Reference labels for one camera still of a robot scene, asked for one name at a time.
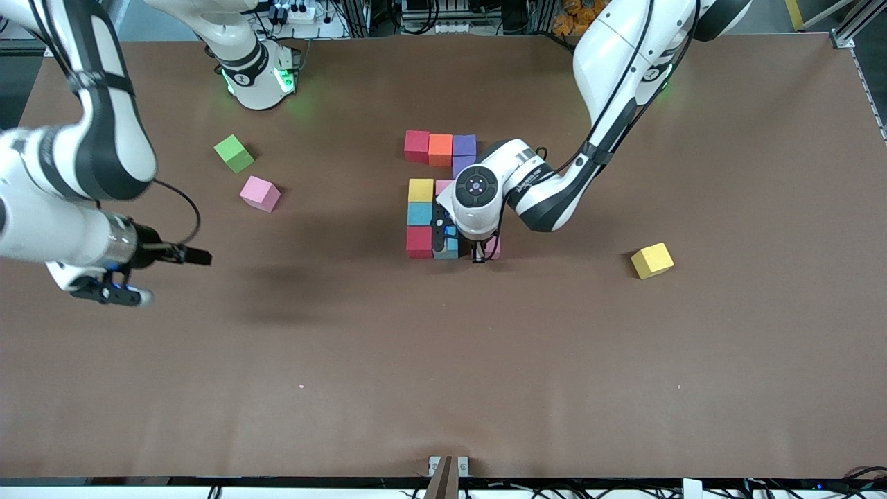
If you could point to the green foam cube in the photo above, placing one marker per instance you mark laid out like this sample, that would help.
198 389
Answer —
234 153

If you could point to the red foam cube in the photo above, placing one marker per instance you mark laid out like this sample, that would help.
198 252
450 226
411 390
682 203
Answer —
416 146
418 242

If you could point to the silver metal bracket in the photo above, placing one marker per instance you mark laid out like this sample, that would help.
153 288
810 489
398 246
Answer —
463 463

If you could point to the pink foam cube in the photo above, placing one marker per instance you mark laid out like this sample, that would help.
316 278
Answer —
442 186
493 248
259 193

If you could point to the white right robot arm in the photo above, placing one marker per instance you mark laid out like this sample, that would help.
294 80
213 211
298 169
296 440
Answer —
41 229

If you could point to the white power strip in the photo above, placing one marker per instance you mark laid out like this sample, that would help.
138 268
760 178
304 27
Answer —
301 12

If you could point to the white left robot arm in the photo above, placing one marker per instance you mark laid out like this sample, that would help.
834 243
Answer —
617 69

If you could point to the bag of orange items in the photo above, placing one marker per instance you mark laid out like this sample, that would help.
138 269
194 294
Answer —
578 17

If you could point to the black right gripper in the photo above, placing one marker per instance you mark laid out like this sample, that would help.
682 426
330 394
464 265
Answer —
150 250

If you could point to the yellow foam cube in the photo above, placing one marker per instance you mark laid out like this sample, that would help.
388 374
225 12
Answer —
652 260
420 190

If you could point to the purple foam cube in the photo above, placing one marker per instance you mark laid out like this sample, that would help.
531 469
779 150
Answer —
461 164
465 145

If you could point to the cyan foam cube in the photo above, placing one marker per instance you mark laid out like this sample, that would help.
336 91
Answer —
419 214
452 249

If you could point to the orange foam cube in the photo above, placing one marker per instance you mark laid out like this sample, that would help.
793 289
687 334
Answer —
440 150

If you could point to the white tag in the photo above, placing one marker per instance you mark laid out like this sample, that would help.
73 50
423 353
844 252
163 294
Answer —
691 488

